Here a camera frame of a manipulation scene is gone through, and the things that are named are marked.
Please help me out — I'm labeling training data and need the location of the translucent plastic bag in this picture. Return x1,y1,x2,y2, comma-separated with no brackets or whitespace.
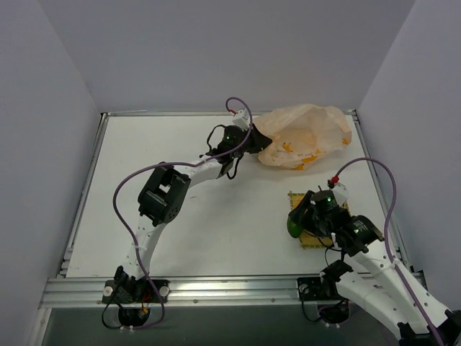
254,104,352,170

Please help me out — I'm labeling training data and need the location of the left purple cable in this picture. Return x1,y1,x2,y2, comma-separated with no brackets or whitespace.
112,96,253,329

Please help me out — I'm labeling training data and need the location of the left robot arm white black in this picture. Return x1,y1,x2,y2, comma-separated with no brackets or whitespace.
114,125,272,302

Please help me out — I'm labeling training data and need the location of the aluminium front rail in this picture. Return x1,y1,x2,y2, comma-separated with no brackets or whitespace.
39,272,429,308

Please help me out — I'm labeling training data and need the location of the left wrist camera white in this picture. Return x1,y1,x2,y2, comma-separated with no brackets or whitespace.
232,109,250,130

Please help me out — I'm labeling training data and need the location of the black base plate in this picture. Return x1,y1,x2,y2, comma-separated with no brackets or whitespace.
101,279,160,304
297,276,339,301

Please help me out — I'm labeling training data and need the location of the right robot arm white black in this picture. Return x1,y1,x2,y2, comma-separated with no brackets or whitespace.
287,190,460,345

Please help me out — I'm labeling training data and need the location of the orange fake fruit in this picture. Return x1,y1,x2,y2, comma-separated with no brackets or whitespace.
287,216,305,239

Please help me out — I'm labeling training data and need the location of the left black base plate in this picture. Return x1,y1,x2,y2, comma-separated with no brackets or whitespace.
101,279,160,304

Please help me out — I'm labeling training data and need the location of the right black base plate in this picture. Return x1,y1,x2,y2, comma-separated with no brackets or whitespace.
297,276,339,301

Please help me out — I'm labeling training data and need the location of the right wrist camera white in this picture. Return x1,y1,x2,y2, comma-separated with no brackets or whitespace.
328,176,349,206

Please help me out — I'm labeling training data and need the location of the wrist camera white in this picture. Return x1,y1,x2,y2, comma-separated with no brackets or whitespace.
328,176,349,206
232,109,250,130

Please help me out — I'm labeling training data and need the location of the yellow woven bamboo mat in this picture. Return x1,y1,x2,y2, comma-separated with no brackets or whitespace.
290,194,350,248

